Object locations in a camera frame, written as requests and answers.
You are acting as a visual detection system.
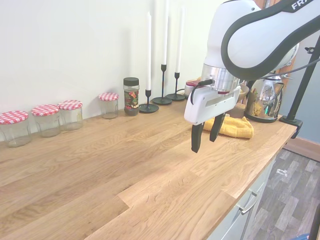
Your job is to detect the tall black candle holder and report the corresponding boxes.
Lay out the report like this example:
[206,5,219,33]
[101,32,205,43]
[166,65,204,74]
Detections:
[151,64,173,106]

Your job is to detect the white taper candle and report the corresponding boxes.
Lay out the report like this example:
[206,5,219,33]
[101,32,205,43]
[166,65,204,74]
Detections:
[175,6,185,74]
[162,0,169,66]
[145,11,153,91]

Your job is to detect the pale cabinet front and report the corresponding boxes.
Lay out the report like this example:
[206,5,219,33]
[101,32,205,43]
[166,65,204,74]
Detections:
[207,154,278,240]

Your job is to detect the coffee jar black lid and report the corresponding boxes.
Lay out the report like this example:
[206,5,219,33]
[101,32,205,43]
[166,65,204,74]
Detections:
[122,77,140,117]

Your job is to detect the chrome kettle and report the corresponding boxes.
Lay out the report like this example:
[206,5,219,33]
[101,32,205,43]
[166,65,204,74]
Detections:
[243,74,286,124]

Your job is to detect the yellow cloth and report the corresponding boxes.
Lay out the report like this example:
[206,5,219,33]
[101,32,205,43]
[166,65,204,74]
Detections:
[202,115,255,140]

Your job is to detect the glass jar red checked lid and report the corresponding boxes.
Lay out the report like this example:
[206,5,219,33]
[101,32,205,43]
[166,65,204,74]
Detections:
[0,110,33,148]
[98,92,120,120]
[31,104,61,139]
[57,99,84,132]

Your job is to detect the black tripod leg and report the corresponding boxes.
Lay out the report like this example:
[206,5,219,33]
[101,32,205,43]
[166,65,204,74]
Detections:
[308,206,320,240]

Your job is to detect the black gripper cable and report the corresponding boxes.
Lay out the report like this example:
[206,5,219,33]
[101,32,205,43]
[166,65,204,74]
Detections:
[189,79,214,106]

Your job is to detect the black camera stand with clamp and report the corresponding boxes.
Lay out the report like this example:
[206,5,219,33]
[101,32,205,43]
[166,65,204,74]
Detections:
[278,34,320,140]

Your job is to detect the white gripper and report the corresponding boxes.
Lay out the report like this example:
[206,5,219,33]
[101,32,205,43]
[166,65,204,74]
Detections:
[184,84,242,154]

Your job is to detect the silver drawer handle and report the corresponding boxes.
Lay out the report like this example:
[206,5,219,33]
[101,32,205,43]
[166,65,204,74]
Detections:
[238,190,258,215]

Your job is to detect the black stand cable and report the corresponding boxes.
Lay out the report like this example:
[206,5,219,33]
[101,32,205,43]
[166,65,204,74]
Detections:
[264,57,320,79]

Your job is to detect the short black candle holder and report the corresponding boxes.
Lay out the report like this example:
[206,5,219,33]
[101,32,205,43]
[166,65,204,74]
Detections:
[138,88,160,114]

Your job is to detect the wooden door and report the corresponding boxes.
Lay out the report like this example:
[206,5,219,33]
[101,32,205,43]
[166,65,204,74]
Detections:
[255,0,282,11]

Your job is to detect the medium black candle holder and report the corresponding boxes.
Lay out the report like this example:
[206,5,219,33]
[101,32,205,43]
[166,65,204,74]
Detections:
[165,71,187,102]

